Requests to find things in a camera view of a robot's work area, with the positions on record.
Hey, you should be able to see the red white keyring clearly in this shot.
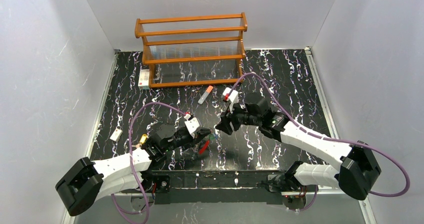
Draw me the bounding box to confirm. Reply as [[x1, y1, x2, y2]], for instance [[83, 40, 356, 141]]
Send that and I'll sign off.
[[198, 140, 210, 155]]

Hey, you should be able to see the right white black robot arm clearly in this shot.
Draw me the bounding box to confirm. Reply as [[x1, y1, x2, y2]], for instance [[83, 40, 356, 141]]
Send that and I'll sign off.
[[216, 88, 381, 200]]

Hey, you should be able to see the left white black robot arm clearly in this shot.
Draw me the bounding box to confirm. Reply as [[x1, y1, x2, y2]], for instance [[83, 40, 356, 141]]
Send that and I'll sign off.
[[55, 124, 211, 216]]

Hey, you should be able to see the orange grey marker pen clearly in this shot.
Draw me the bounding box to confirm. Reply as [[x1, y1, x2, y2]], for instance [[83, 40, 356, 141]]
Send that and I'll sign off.
[[198, 85, 214, 105]]

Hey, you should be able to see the white small tag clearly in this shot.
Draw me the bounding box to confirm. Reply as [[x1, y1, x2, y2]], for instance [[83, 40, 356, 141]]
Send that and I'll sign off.
[[109, 128, 123, 142]]

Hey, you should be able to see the wooden three-tier shelf rack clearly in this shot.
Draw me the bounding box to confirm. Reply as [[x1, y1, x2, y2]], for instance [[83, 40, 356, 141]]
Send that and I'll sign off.
[[134, 12, 248, 88]]

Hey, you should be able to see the small white red box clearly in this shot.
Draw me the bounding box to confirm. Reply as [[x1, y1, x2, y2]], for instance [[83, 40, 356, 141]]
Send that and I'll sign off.
[[138, 69, 150, 90]]

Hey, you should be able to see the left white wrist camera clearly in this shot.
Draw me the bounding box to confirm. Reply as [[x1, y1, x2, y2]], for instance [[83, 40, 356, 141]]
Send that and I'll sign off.
[[184, 117, 201, 139]]

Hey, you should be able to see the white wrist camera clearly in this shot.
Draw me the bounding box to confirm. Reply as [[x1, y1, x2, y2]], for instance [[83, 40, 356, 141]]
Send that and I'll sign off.
[[184, 117, 201, 139], [221, 87, 239, 104]]

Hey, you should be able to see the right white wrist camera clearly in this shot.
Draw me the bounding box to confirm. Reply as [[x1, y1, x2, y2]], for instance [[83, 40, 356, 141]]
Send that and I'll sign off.
[[221, 87, 239, 104]]

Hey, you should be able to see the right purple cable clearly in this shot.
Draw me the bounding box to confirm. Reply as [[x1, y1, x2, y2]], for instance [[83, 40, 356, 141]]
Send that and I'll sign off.
[[225, 72, 411, 212]]

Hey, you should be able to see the purple cable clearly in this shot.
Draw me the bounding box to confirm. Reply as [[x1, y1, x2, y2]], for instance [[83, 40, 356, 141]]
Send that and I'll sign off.
[[225, 72, 411, 212], [110, 102, 191, 224]]

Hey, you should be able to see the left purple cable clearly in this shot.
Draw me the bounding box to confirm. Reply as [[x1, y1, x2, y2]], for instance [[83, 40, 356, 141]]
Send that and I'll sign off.
[[110, 102, 191, 224]]

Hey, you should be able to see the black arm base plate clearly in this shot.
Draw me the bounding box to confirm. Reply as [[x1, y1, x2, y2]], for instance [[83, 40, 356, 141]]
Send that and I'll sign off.
[[120, 170, 309, 210]]

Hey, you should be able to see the aluminium front frame rail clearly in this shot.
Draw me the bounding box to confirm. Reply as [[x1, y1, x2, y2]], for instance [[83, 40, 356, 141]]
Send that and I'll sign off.
[[63, 170, 377, 223]]

